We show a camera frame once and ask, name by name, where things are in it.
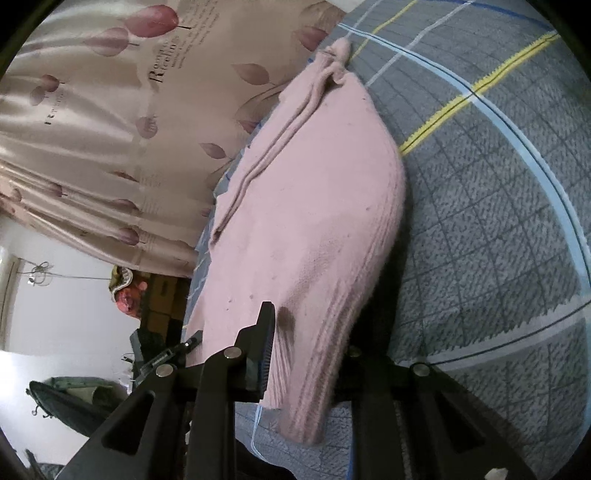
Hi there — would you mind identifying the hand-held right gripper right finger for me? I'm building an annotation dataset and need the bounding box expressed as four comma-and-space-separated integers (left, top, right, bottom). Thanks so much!
331, 345, 539, 480

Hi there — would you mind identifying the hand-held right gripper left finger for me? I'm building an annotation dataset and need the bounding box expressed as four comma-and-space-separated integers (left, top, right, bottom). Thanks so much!
55, 301, 276, 480

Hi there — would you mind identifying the pink knit sweater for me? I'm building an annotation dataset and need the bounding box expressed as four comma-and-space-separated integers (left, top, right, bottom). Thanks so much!
185, 38, 407, 446

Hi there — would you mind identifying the stack of cardboard boxes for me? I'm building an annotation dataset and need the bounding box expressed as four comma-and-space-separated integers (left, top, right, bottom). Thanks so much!
137, 272, 191, 334

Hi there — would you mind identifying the dark green bag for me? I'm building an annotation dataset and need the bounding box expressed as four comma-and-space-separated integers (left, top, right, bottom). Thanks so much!
27, 376, 136, 440

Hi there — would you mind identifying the grey plaid bed sheet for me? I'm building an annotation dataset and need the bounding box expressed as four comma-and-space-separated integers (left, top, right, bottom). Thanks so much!
185, 0, 591, 480

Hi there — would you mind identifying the beige leaf print curtain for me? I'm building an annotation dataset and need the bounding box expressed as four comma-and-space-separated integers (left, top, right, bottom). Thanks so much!
0, 0, 348, 278

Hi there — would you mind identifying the wall cable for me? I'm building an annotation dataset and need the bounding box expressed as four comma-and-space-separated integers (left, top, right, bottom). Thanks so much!
24, 260, 117, 288

